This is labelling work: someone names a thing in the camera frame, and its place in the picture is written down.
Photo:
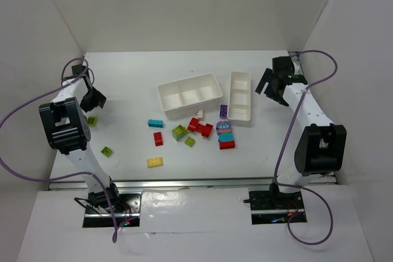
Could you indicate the aluminium rail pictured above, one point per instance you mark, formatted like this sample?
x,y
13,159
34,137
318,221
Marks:
x,y
181,183

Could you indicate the purple lego brick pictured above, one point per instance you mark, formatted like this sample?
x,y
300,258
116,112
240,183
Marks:
x,y
223,111

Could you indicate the red lego cluster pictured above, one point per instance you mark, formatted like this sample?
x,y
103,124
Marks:
x,y
195,126

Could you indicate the narrow white divided tray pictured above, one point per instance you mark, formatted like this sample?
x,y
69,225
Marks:
x,y
239,105

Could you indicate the purple flower lego piece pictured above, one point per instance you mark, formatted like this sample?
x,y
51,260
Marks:
x,y
224,126

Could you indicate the yellow lego brick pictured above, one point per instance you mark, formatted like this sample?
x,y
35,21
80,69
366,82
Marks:
x,y
155,162

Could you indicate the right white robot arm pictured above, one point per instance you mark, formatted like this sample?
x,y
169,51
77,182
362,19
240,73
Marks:
x,y
320,149

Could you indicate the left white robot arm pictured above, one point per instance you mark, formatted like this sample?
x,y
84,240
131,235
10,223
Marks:
x,y
67,130

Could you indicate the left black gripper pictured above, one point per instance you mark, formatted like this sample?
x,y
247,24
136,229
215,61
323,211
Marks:
x,y
93,99

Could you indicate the red rounded lego brick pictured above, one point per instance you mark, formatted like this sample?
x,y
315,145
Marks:
x,y
227,145

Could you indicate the small green square lego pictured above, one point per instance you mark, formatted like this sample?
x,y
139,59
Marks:
x,y
190,141

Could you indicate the teal long lego brick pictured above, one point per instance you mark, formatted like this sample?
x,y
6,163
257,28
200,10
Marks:
x,y
155,123

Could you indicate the green and teal lego stack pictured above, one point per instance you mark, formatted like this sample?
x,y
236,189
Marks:
x,y
179,132

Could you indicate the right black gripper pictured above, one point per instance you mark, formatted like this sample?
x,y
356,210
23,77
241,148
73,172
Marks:
x,y
273,83

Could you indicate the small red lego brick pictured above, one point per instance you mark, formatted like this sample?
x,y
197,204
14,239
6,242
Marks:
x,y
158,139

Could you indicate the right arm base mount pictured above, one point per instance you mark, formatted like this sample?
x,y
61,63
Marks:
x,y
268,208

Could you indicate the teal rounded lego brick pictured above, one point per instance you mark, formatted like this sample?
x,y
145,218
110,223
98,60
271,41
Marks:
x,y
226,137

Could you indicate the wide white divided tray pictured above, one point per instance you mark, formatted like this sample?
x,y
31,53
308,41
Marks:
x,y
186,97

